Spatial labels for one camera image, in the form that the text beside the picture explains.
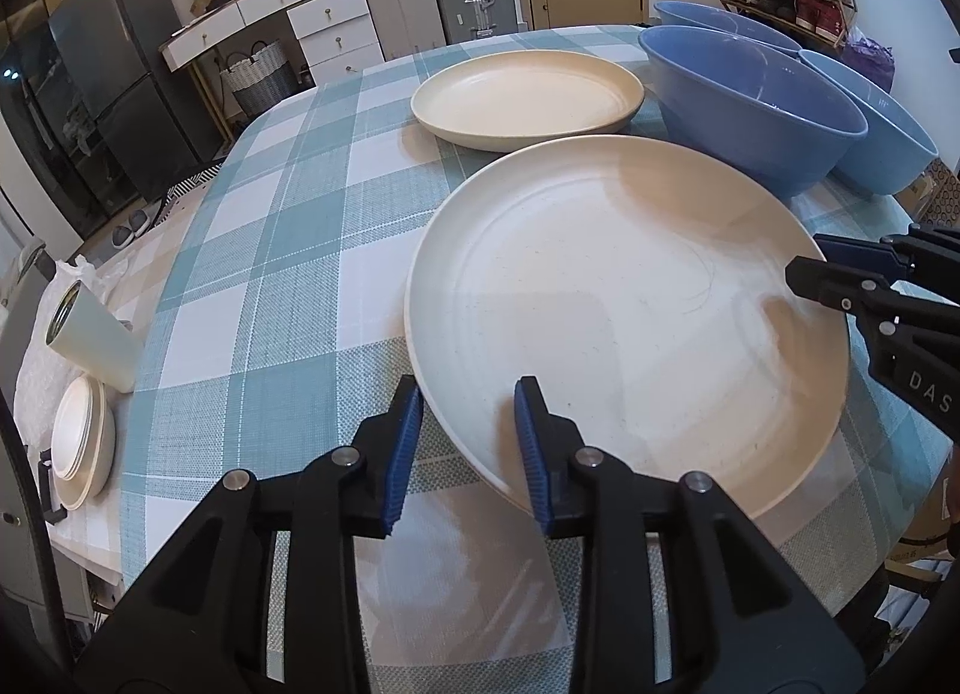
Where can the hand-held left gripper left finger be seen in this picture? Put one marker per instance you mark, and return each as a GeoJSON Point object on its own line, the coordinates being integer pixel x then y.
{"type": "Point", "coordinates": [401, 461]}

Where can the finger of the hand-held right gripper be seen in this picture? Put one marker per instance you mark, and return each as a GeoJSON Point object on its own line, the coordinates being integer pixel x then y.
{"type": "Point", "coordinates": [832, 281]}
{"type": "Point", "coordinates": [855, 251]}

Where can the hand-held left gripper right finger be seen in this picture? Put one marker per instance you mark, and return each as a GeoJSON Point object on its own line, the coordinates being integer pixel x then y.
{"type": "Point", "coordinates": [532, 461]}

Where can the light blue bowl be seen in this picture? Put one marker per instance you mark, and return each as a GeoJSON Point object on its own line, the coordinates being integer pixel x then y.
{"type": "Point", "coordinates": [892, 147]}
{"type": "Point", "coordinates": [697, 15]}

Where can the dark blue bowl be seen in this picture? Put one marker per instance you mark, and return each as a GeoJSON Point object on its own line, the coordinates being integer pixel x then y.
{"type": "Point", "coordinates": [750, 132]}

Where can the large cream plate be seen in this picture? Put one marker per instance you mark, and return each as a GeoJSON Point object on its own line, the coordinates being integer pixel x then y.
{"type": "Point", "coordinates": [615, 304]}

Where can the small cream plate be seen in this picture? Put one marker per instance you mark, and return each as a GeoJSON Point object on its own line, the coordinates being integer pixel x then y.
{"type": "Point", "coordinates": [525, 102]}

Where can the stack of small cream plates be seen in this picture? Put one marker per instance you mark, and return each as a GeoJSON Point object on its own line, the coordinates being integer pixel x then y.
{"type": "Point", "coordinates": [101, 461]}

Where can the patterned cardboard box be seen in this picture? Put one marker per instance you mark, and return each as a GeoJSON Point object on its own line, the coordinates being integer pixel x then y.
{"type": "Point", "coordinates": [941, 195]}

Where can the purple bag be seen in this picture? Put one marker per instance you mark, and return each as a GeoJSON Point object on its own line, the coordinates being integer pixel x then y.
{"type": "Point", "coordinates": [870, 60]}

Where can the white side plate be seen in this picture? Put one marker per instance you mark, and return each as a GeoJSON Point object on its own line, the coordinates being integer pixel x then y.
{"type": "Point", "coordinates": [75, 424]}

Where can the white tumbler cup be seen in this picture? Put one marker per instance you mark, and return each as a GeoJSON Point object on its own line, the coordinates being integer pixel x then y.
{"type": "Point", "coordinates": [90, 341]}

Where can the grey slipper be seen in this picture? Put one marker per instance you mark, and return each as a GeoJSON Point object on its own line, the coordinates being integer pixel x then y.
{"type": "Point", "coordinates": [121, 236]}
{"type": "Point", "coordinates": [140, 220]}

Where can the white quilted cloth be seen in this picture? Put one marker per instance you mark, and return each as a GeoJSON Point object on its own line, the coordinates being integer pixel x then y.
{"type": "Point", "coordinates": [34, 379]}

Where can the grey white woven basket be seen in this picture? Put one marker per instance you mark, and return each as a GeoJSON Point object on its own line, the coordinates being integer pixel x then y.
{"type": "Point", "coordinates": [259, 79]}

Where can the white drawer dresser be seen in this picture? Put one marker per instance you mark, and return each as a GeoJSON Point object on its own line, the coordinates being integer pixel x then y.
{"type": "Point", "coordinates": [330, 19]}

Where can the dark grey refrigerator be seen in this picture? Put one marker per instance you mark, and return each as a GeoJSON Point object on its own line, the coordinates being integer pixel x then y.
{"type": "Point", "coordinates": [127, 64]}

